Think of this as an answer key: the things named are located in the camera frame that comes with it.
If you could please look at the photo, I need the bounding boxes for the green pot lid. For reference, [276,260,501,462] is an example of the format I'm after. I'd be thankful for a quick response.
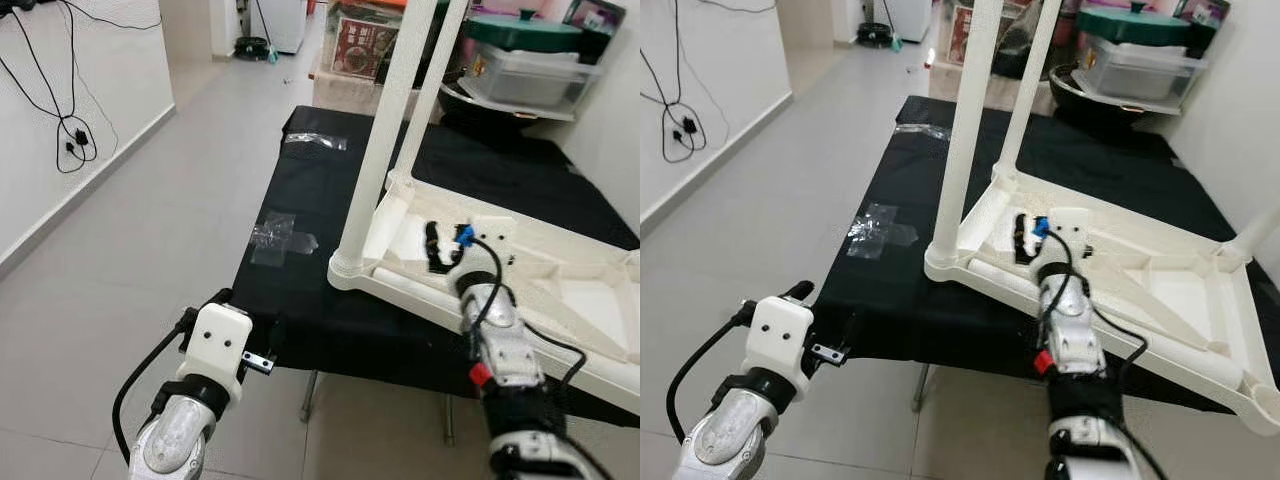
[1078,3,1193,46]
[465,10,586,53]

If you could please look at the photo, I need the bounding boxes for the red printed box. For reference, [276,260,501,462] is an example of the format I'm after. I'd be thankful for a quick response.
[330,15,401,81]
[943,5,973,66]

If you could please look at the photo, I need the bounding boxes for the clear plastic storage box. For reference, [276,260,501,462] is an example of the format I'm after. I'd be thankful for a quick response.
[465,45,601,116]
[1078,38,1206,106]

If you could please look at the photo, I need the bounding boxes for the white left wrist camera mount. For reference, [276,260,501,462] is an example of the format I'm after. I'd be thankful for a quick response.
[745,295,814,391]
[185,303,254,399]

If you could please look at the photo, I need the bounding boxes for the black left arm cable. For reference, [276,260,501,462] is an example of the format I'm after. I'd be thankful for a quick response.
[665,300,756,446]
[110,310,196,463]

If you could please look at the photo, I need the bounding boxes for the black wok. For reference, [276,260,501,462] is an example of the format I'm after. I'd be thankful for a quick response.
[440,80,576,131]
[1050,68,1181,126]

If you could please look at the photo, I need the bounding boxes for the black wall cable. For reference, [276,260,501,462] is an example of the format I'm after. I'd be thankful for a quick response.
[0,0,161,173]
[640,0,776,163]

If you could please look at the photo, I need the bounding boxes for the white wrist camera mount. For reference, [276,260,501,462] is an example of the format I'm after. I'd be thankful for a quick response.
[1035,207,1091,276]
[745,295,814,391]
[185,303,254,399]
[455,215,518,286]

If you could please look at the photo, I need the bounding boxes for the white appliance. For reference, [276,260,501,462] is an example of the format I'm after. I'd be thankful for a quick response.
[885,0,933,43]
[262,0,309,53]

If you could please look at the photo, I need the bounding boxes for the black bag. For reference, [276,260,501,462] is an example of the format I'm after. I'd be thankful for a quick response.
[998,0,1086,91]

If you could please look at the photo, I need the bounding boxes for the beige patterned cloth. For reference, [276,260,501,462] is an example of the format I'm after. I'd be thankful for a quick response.
[313,75,441,121]
[925,65,1051,113]

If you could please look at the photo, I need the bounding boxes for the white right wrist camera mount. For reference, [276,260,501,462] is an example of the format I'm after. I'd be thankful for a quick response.
[455,215,518,286]
[1035,207,1091,276]

